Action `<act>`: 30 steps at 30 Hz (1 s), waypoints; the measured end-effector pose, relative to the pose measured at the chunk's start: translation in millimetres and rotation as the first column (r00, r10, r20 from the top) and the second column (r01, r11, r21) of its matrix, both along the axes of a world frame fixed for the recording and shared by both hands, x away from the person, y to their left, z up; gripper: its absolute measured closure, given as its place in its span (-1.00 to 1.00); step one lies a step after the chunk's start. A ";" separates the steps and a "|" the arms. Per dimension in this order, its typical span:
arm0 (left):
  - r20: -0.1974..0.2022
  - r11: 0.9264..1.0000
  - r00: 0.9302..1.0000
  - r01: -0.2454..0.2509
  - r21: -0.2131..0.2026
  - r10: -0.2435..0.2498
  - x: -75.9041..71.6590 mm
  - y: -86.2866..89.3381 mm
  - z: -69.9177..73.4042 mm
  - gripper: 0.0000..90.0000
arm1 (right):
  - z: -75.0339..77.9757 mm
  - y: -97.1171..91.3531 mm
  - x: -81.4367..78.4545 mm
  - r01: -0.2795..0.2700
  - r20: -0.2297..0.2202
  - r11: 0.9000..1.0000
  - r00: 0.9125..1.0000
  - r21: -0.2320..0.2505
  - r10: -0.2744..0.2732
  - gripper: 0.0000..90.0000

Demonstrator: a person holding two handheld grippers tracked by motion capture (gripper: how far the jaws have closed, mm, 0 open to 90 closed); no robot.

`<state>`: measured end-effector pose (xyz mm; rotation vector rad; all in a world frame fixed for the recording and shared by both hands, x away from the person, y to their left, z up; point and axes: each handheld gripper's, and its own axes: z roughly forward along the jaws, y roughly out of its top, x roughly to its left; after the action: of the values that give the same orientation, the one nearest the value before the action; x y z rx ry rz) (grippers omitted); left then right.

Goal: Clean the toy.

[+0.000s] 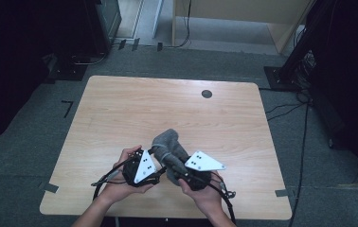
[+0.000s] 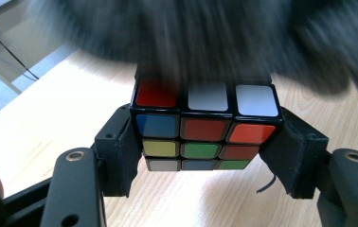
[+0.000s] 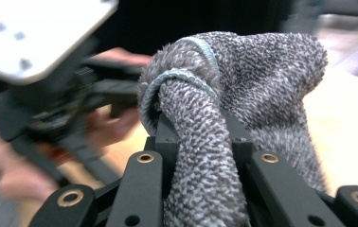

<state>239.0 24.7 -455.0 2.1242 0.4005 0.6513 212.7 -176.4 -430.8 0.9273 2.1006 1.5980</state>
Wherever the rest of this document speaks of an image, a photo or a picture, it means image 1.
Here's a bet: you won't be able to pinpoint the person's right hand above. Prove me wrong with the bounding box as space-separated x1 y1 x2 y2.
177 172 224 216

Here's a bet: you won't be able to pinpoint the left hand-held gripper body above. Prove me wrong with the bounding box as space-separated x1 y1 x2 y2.
122 149 162 187

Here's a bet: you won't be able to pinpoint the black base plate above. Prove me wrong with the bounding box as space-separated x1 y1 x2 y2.
45 55 89 82

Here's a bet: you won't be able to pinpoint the left hand-held gripper cable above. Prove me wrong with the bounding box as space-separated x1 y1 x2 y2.
91 155 137 201

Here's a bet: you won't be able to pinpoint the grey towel cloth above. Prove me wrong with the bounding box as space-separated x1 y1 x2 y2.
151 128 190 187

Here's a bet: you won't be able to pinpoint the black metal stand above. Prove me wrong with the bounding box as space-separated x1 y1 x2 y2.
263 0 336 93

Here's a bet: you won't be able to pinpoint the right hand-held gripper cable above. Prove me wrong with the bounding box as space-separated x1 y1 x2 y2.
208 174 237 225

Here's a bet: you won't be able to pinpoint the long black floor cable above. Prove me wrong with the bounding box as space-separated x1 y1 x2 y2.
289 100 311 227

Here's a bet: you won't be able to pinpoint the dark cabinet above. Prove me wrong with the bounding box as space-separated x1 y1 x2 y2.
85 0 123 57

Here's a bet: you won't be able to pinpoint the black looped floor cable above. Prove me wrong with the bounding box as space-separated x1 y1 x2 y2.
71 51 108 66

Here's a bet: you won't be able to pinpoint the black floor cables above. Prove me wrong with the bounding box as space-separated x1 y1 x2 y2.
258 86 312 122

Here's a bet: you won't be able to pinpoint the hand-held gripper cable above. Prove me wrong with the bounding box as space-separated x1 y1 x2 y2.
208 174 237 225
91 155 137 201

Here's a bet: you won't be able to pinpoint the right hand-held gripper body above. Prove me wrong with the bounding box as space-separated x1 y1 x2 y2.
184 150 226 192

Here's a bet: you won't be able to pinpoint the light wooden cabinet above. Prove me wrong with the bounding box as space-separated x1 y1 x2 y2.
170 0 313 55

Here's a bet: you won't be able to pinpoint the grey tape piece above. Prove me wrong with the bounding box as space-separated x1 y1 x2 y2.
275 188 292 199
43 183 60 194

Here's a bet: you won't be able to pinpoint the black curtain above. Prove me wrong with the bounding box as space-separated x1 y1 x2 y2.
309 0 358 183
0 0 88 149

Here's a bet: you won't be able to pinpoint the person's left hand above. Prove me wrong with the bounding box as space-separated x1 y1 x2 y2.
99 145 154 204

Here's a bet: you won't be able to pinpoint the black hanging cable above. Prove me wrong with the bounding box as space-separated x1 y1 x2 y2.
164 0 193 49

